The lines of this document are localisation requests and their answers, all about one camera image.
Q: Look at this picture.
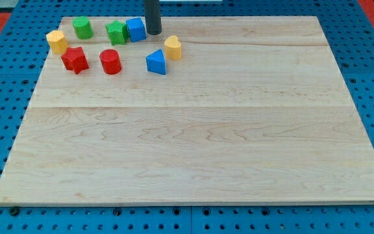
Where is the red star block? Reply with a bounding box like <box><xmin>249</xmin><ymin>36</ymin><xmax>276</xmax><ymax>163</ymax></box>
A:
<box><xmin>61</xmin><ymin>47</ymin><xmax>90</xmax><ymax>74</ymax></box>

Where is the yellow hexagon block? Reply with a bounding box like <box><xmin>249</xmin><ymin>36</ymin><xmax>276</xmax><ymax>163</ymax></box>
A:
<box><xmin>46</xmin><ymin>30</ymin><xmax>68</xmax><ymax>54</ymax></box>

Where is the blue cube block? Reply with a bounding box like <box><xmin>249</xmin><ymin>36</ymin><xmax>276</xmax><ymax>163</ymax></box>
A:
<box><xmin>126</xmin><ymin>18</ymin><xmax>147</xmax><ymax>42</ymax></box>

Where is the blue triangle block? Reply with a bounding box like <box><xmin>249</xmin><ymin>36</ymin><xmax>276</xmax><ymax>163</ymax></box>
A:
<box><xmin>145</xmin><ymin>49</ymin><xmax>166</xmax><ymax>75</ymax></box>

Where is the red cylinder block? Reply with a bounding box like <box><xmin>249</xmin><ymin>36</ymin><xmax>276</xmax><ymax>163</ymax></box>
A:
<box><xmin>99</xmin><ymin>49</ymin><xmax>122</xmax><ymax>75</ymax></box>

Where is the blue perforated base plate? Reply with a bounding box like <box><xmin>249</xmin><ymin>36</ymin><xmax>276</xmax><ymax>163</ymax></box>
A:
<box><xmin>0</xmin><ymin>1</ymin><xmax>374</xmax><ymax>233</ymax></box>

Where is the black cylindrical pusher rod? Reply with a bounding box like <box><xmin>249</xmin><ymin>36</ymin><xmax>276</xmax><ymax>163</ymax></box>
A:
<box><xmin>143</xmin><ymin>0</ymin><xmax>162</xmax><ymax>35</ymax></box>

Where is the light wooden board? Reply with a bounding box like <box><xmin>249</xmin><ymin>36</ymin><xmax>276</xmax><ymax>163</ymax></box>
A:
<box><xmin>0</xmin><ymin>16</ymin><xmax>374</xmax><ymax>207</ymax></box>

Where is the green star block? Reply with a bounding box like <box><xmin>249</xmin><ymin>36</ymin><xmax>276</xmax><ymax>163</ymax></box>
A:
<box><xmin>105</xmin><ymin>20</ymin><xmax>129</xmax><ymax>46</ymax></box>

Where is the green cylinder block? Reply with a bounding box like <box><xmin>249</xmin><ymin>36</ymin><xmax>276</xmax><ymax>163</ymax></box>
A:
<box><xmin>72</xmin><ymin>16</ymin><xmax>93</xmax><ymax>40</ymax></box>

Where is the yellow heart block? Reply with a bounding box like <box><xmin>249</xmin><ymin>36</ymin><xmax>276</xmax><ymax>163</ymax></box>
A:
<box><xmin>164</xmin><ymin>35</ymin><xmax>182</xmax><ymax>60</ymax></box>

